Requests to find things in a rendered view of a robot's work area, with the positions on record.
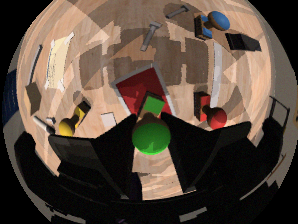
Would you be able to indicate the white flat strip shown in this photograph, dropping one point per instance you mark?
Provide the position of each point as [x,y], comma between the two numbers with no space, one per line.
[217,75]

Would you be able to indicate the red-handled rubber stamp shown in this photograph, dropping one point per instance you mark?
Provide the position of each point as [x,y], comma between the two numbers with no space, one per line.
[215,117]

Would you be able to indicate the white marker with black cap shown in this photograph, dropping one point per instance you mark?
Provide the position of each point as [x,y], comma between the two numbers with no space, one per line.
[44,126]

